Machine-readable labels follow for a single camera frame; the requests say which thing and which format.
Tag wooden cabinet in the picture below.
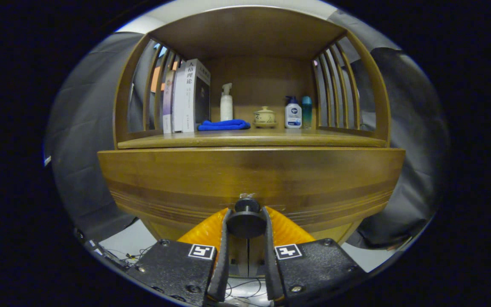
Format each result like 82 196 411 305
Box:
98 5 406 280

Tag white lotion bottle blue cap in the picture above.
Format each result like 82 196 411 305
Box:
285 96 302 129

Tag beige lidded teacup with saucer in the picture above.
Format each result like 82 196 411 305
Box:
253 106 277 128

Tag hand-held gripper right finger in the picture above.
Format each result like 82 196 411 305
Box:
263 206 367 304

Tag folded blue cloth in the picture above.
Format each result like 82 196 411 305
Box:
197 119 251 131

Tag wooden drawer with black knob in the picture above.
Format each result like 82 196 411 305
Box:
98 147 406 246

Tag thick white book dark cover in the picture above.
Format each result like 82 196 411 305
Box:
182 59 211 133

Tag black cables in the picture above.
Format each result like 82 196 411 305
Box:
113 245 271 307

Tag thin purple book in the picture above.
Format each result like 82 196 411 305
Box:
162 70 176 134

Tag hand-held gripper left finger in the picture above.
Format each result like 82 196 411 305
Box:
127 208 232 307

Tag white pump bottle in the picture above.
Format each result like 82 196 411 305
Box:
220 83 234 122

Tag wooden countertop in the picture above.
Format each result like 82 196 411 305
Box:
118 128 387 149

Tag wooden cabinet door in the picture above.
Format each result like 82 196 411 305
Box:
248 237 268 278
228 237 248 278

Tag teal bottle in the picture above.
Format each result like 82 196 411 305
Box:
301 96 313 129

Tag thin white book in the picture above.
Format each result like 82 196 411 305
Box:
172 64 188 133

